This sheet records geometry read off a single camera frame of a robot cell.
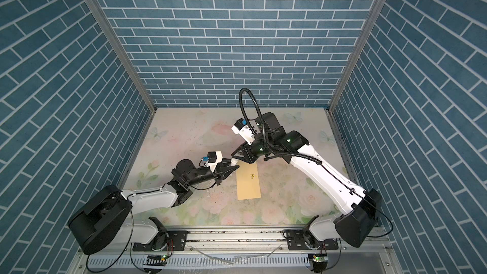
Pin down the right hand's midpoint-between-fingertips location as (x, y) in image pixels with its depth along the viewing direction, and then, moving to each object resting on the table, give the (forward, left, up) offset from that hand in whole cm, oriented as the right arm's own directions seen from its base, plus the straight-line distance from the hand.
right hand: (232, 152), depth 69 cm
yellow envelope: (+2, -5, -28) cm, 28 cm away
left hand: (-2, -1, -7) cm, 7 cm away
